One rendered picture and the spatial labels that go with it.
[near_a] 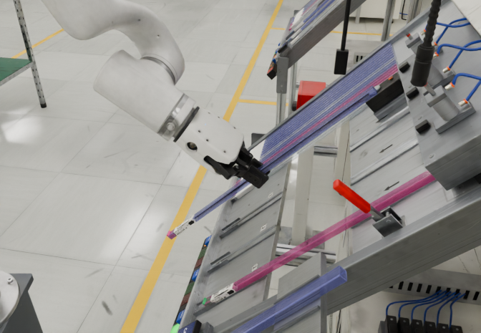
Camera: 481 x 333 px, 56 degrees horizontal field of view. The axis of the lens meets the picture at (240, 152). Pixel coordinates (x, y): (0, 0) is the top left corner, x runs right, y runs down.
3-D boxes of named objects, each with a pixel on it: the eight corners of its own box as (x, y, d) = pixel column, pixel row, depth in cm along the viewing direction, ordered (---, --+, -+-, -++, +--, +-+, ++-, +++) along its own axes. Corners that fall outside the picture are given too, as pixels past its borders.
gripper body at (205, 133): (182, 119, 72) (239, 159, 74) (199, 92, 81) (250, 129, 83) (160, 149, 76) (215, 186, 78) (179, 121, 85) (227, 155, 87)
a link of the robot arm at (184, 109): (174, 108, 72) (189, 119, 73) (190, 86, 79) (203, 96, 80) (149, 142, 76) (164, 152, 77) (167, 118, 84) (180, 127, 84)
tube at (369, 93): (171, 240, 93) (167, 236, 93) (173, 235, 94) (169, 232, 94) (377, 94, 69) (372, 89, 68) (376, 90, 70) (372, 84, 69)
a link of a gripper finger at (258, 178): (235, 165, 76) (267, 186, 78) (239, 155, 79) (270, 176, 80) (225, 176, 78) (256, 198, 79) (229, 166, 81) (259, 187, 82)
